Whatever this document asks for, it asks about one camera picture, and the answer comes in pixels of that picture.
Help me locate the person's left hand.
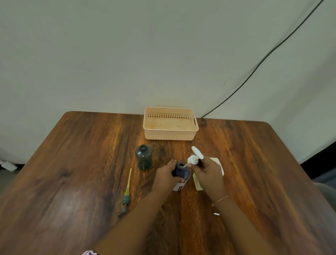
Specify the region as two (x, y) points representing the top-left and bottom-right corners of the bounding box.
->
(151, 159), (186, 194)

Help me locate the person's right hand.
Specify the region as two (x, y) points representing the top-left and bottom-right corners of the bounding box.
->
(187, 155), (229, 203)

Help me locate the dark blue bottle white label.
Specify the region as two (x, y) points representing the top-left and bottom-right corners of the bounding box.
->
(172, 162), (191, 192)

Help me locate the white pump dispenser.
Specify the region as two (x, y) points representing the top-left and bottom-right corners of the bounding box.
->
(183, 146), (204, 169)

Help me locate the person's left forearm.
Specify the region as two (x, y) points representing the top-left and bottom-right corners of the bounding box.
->
(93, 188), (167, 255)

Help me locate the person's right forearm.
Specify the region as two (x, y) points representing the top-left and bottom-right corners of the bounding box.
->
(212, 196), (279, 255)

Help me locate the cream white card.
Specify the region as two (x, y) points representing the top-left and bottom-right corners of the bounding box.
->
(193, 158), (225, 191)

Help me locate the peach plastic basket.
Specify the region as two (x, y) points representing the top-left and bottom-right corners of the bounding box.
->
(143, 107), (199, 141)

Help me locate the dark green empty bottle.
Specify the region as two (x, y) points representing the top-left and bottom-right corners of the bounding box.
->
(135, 144), (152, 170)

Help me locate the grey pump with yellow tube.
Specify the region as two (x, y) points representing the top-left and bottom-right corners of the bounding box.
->
(118, 168), (133, 218)

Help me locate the grey chair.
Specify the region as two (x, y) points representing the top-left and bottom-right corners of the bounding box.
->
(313, 181), (336, 211)

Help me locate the white object on floor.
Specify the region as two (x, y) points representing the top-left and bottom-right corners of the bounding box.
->
(0, 160), (18, 172)

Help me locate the pink thread bracelet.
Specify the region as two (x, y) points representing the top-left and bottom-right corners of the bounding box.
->
(212, 195), (230, 207)

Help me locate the black cable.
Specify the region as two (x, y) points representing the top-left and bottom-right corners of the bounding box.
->
(201, 0), (325, 119)

